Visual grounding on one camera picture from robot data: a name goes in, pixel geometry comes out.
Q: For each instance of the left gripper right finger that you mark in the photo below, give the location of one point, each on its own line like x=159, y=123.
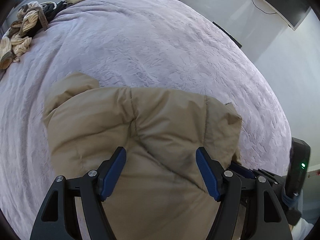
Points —
x=264, y=216

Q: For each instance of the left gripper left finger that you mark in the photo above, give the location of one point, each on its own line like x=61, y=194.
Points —
x=57, y=216

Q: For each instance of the beige puffer jacket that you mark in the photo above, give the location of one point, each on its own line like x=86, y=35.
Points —
x=160, y=193

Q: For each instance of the striped beige clothes pile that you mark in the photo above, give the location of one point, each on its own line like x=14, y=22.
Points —
x=16, y=41

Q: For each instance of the dark clothing item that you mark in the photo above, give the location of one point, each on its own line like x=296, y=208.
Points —
x=47, y=11

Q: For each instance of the lavender bed blanket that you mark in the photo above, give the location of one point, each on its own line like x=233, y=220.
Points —
x=135, y=43

